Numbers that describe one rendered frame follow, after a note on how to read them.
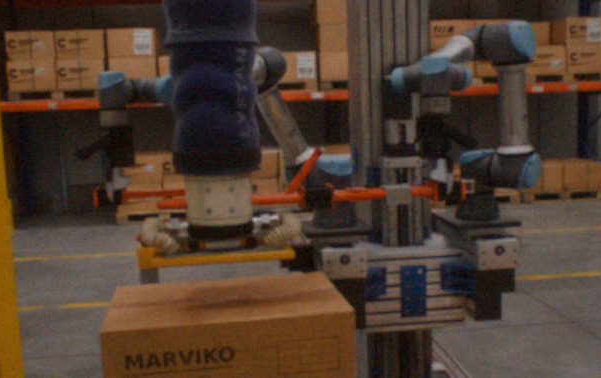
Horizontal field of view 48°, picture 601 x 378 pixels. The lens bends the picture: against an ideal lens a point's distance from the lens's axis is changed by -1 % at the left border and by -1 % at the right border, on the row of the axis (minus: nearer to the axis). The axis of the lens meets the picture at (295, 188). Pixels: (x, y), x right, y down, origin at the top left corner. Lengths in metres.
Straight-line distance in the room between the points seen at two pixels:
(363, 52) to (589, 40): 7.81
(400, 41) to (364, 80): 0.18
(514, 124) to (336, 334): 0.96
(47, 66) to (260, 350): 7.73
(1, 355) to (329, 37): 7.87
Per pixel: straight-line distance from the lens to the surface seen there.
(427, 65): 1.83
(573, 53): 9.99
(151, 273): 2.30
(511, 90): 2.26
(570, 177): 10.04
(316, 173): 2.26
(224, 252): 1.65
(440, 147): 1.84
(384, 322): 2.35
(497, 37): 2.25
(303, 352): 1.69
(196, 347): 1.65
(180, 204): 1.73
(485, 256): 2.25
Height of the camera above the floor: 1.45
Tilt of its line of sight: 7 degrees down
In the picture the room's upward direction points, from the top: 2 degrees counter-clockwise
